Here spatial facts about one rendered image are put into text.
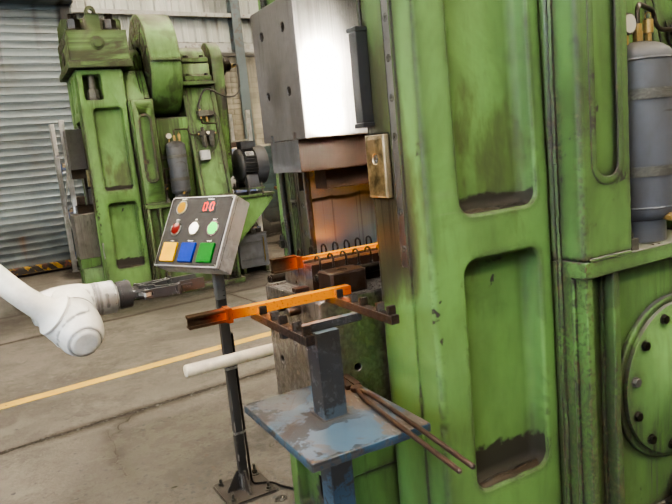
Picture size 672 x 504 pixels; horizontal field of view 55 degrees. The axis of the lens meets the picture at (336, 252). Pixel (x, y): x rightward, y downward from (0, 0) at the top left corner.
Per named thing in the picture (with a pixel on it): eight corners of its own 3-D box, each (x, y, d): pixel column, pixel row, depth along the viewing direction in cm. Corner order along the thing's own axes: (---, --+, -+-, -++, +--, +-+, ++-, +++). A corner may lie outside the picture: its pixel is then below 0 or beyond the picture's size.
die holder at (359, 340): (334, 452, 184) (318, 302, 177) (279, 411, 217) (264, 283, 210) (481, 399, 211) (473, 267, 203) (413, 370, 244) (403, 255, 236)
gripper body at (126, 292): (115, 306, 176) (149, 300, 180) (121, 312, 168) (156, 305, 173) (111, 280, 175) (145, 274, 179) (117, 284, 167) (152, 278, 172)
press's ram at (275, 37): (319, 136, 174) (304, -18, 167) (264, 144, 207) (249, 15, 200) (441, 126, 193) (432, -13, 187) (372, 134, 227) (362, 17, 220)
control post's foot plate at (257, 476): (229, 510, 246) (226, 488, 244) (210, 486, 265) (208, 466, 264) (280, 491, 256) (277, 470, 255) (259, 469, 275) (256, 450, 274)
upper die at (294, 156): (301, 172, 187) (297, 139, 185) (273, 173, 204) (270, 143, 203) (417, 159, 207) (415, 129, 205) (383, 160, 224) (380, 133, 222)
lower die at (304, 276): (313, 290, 192) (310, 262, 191) (285, 281, 210) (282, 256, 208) (425, 266, 212) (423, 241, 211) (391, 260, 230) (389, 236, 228)
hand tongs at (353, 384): (477, 469, 121) (476, 463, 121) (458, 475, 119) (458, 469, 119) (348, 377, 176) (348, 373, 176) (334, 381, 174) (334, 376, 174)
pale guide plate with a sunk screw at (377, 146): (387, 198, 171) (382, 134, 168) (369, 197, 179) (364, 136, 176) (394, 197, 172) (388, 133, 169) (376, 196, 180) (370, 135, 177)
